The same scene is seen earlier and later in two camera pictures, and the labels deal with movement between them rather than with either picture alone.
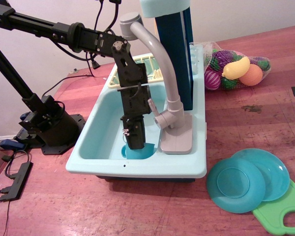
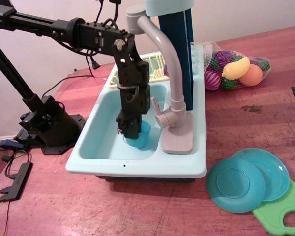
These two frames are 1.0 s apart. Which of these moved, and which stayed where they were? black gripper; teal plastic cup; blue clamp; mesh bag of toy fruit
Moved: teal plastic cup
Stayed: mesh bag of toy fruit; blue clamp; black gripper
